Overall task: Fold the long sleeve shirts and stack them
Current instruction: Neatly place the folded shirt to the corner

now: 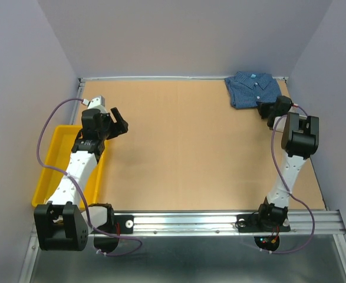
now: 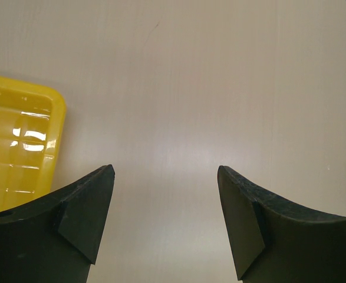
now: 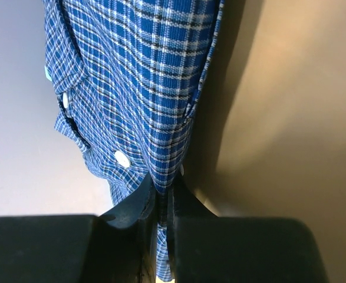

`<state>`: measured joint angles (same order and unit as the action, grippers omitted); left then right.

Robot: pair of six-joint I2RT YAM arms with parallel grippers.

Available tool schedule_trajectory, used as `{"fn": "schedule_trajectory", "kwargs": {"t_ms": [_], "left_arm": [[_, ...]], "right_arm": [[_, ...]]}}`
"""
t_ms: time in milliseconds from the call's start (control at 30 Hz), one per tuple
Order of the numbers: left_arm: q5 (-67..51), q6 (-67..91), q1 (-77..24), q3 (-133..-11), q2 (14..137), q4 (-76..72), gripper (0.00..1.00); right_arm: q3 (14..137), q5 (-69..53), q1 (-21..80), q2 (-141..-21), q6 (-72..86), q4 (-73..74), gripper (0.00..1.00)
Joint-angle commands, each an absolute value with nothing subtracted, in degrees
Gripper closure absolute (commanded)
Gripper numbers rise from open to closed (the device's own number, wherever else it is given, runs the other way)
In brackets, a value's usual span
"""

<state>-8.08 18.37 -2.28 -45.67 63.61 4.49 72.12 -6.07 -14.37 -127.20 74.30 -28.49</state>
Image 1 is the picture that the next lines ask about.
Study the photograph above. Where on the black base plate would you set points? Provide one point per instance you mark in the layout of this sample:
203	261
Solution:
120	224
250	223

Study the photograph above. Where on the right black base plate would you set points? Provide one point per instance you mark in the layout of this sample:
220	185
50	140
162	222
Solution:
250	223

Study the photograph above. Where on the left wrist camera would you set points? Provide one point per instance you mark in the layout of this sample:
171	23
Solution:
96	103

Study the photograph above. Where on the yellow plastic tray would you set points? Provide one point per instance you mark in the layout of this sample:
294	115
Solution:
58	155

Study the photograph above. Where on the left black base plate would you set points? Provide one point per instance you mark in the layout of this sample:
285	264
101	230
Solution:
120	224

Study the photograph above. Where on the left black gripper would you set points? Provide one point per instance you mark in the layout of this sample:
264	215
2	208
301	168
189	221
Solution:
122	125

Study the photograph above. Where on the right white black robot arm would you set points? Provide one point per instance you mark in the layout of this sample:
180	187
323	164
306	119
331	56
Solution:
300	140

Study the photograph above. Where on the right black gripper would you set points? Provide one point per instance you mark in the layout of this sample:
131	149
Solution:
261	107

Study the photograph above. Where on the blue checked long sleeve shirt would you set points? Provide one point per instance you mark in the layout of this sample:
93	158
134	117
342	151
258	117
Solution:
246	89

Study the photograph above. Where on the aluminium mounting rail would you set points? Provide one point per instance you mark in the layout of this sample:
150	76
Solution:
150	224

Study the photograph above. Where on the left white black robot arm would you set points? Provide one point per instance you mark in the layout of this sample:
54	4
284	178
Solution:
65	221

